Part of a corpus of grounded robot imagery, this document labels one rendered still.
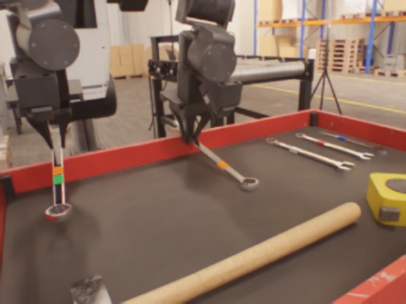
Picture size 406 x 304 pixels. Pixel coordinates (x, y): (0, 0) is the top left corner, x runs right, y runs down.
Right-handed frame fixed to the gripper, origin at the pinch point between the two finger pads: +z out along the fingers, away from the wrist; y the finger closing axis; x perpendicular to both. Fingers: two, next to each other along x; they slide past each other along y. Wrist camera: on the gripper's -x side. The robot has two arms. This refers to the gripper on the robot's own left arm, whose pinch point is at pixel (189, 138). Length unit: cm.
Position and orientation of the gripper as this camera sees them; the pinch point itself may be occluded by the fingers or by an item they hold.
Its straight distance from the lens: 60.6
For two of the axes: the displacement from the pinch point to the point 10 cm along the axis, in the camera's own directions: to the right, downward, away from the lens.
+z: -0.8, 8.6, 5.0
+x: -5.6, -4.6, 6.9
